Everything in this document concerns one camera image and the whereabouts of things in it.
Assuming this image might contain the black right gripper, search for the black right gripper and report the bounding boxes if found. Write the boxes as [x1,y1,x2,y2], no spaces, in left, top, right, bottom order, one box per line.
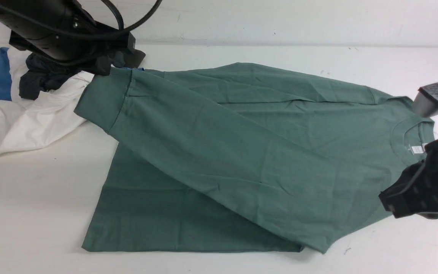
[379,140,438,220]

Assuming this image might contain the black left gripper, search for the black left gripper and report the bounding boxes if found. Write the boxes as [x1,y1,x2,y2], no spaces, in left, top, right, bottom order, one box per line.
[9,23,136,76]

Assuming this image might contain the green long sleeve shirt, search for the green long sleeve shirt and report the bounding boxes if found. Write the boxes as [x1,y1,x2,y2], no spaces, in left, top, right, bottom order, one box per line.
[75,63,434,253]

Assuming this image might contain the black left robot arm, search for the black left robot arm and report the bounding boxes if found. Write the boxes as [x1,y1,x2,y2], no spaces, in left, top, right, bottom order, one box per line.
[0,0,145,76]

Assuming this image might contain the dark grey garment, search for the dark grey garment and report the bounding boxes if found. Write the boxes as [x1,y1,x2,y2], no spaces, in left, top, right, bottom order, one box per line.
[18,49,146,100]

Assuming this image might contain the white garment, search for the white garment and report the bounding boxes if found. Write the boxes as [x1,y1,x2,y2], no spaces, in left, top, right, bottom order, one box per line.
[0,47,94,155]

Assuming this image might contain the black left camera cable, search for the black left camera cable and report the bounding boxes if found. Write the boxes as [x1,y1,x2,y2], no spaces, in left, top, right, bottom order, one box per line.
[0,0,162,40]

